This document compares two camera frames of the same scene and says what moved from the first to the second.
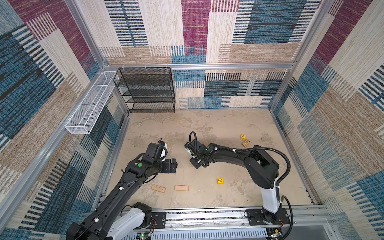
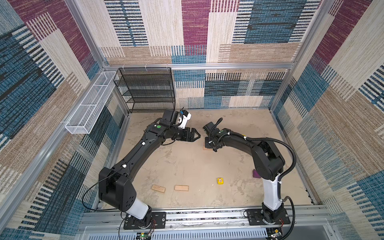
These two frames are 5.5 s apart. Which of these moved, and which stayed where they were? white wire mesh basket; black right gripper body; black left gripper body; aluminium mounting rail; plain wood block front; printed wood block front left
Moved: black right gripper body; black left gripper body
Stayed: white wire mesh basket; plain wood block front; aluminium mounting rail; printed wood block front left
